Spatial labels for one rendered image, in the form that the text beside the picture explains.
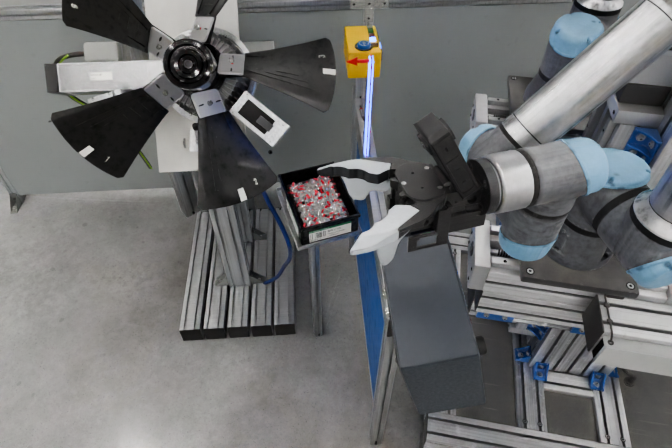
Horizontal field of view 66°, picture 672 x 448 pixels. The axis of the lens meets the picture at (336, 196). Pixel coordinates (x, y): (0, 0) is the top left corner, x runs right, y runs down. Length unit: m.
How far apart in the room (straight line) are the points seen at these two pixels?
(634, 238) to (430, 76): 1.47
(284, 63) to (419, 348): 0.83
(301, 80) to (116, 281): 1.47
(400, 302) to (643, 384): 1.42
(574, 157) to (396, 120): 1.75
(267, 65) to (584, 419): 1.46
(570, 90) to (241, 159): 0.83
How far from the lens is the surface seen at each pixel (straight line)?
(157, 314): 2.32
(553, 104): 0.81
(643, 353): 1.22
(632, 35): 0.81
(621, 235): 0.99
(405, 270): 0.81
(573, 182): 0.69
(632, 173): 1.03
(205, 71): 1.30
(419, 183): 0.61
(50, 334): 2.44
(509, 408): 1.89
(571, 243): 1.12
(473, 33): 2.22
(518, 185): 0.65
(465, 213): 0.66
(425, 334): 0.76
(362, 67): 1.61
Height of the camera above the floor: 1.90
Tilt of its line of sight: 47 degrees down
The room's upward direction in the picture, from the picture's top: straight up
